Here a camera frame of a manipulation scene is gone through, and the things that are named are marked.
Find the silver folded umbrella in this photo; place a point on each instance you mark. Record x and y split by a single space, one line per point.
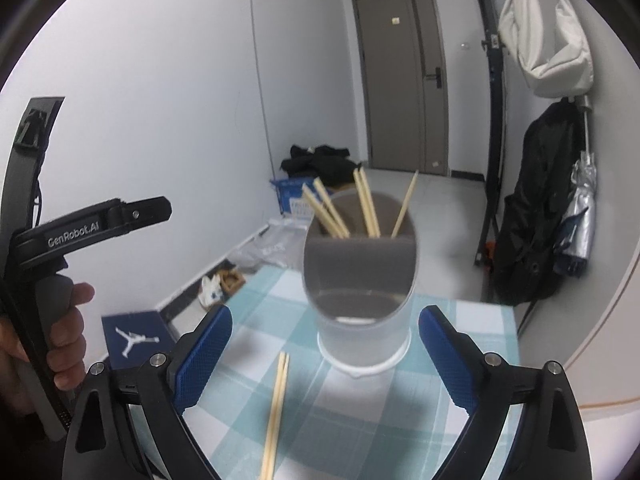
573 245

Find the teal plaid placemat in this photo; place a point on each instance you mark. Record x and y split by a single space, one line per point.
400 424

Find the grey entrance door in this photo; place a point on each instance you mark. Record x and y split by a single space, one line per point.
404 83

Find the white hanging bag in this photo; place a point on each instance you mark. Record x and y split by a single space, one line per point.
546 39

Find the blue cardboard box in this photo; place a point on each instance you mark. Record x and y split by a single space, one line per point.
290 197

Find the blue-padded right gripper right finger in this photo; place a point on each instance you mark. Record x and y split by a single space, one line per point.
550 441

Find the grey plastic bag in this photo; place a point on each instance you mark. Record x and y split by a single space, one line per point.
280 244

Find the black framed glass door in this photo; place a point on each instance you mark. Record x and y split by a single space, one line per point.
493 181

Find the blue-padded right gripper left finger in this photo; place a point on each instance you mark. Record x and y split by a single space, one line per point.
103 443

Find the black clothes pile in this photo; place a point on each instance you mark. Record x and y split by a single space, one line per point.
332 166

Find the black hanging jacket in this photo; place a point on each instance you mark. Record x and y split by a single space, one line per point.
524 254

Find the white utensil holder cup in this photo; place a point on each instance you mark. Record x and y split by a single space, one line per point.
360 287

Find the person's left hand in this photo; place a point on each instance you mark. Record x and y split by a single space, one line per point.
65 359

